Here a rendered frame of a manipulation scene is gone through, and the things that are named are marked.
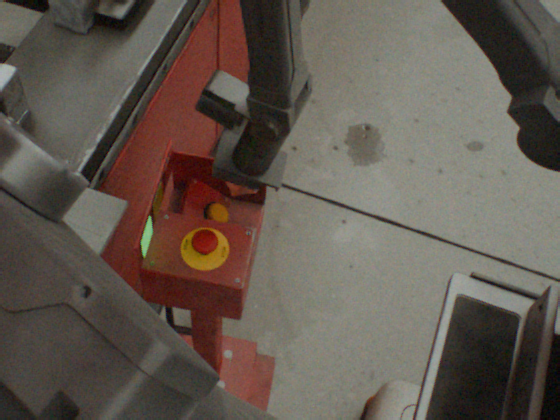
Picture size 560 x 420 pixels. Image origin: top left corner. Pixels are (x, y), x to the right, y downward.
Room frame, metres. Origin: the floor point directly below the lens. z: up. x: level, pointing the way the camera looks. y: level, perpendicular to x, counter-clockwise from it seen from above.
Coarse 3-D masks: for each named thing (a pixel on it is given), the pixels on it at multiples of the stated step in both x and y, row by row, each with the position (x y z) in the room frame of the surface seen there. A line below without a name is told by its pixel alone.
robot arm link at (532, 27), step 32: (448, 0) 0.48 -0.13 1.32; (480, 0) 0.47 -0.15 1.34; (512, 0) 0.47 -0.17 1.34; (480, 32) 0.47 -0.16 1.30; (512, 32) 0.46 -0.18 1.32; (544, 32) 0.46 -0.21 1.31; (512, 64) 0.45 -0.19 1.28; (544, 64) 0.44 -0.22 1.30; (512, 96) 0.45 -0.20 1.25; (544, 96) 0.42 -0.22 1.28; (544, 128) 0.42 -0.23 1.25; (544, 160) 0.42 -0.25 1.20
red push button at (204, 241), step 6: (198, 234) 0.51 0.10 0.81; (204, 234) 0.51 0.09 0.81; (210, 234) 0.51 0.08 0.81; (192, 240) 0.50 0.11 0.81; (198, 240) 0.50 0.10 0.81; (204, 240) 0.50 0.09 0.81; (210, 240) 0.50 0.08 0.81; (216, 240) 0.51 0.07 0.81; (192, 246) 0.49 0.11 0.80; (198, 246) 0.49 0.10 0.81; (204, 246) 0.49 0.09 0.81; (210, 246) 0.49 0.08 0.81; (216, 246) 0.50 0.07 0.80; (198, 252) 0.49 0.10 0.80; (204, 252) 0.49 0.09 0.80; (210, 252) 0.49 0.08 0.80
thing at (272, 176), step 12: (228, 132) 0.64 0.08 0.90; (228, 144) 0.61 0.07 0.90; (240, 144) 0.59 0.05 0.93; (216, 156) 0.59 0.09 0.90; (228, 156) 0.59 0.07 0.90; (240, 156) 0.58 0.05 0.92; (252, 156) 0.57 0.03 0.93; (264, 156) 0.57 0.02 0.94; (276, 156) 0.62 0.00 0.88; (216, 168) 0.57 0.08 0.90; (228, 168) 0.57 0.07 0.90; (240, 168) 0.58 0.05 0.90; (252, 168) 0.57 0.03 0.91; (264, 168) 0.58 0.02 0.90; (276, 168) 0.60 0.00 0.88; (252, 180) 0.57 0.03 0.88; (264, 180) 0.57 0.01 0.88; (276, 180) 0.58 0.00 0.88
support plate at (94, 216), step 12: (84, 192) 0.44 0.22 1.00; (96, 192) 0.44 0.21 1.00; (84, 204) 0.42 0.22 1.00; (96, 204) 0.43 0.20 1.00; (108, 204) 0.43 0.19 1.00; (120, 204) 0.43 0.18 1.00; (72, 216) 0.41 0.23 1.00; (84, 216) 0.41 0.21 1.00; (96, 216) 0.41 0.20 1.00; (108, 216) 0.41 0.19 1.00; (120, 216) 0.42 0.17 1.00; (72, 228) 0.39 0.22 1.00; (84, 228) 0.39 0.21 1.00; (96, 228) 0.39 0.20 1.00; (108, 228) 0.40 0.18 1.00; (84, 240) 0.38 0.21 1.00; (96, 240) 0.38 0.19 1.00; (108, 240) 0.38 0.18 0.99; (96, 252) 0.36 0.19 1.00
